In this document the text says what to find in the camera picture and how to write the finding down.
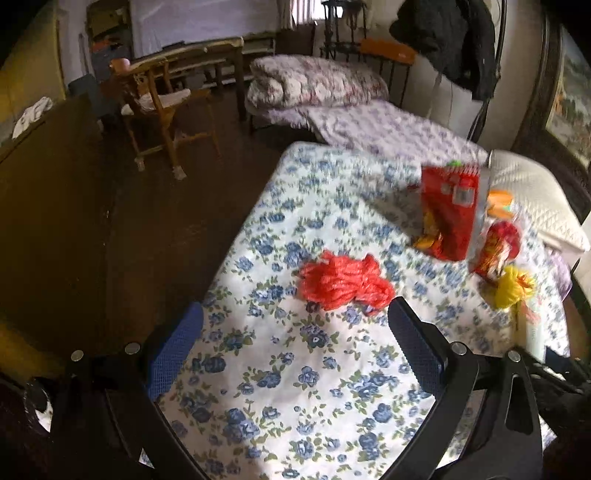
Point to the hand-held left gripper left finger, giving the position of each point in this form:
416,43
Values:
178,344

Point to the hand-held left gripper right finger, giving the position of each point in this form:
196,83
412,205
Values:
415,344

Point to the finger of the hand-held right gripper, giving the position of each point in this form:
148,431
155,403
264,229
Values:
565,369

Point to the crumpled red plastic bag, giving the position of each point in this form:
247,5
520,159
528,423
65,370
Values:
344,281

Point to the crumpled yellow wrapper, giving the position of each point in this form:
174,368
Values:
510,286

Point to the blue floral bed sheet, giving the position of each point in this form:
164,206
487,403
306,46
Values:
295,369

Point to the red yellow snack packet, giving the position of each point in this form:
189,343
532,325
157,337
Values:
501,244

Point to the red snack bag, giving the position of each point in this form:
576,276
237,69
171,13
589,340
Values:
450,212

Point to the orange packet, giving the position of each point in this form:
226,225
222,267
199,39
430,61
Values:
501,203

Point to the white quilted pillow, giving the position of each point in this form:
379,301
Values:
535,189

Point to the purple floral bed sheet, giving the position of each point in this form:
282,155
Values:
392,129

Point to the wooden chair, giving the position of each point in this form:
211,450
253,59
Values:
157,106

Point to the black metal headboard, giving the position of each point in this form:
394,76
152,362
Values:
397,78

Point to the framed landscape painting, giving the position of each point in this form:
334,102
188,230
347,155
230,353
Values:
565,101

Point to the white cloth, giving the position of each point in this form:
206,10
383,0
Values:
31,115

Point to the folded floral quilt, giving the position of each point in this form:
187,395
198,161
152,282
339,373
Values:
314,81

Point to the long wooden bench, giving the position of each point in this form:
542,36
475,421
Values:
203,55

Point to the black jacket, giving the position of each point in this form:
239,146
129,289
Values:
452,41

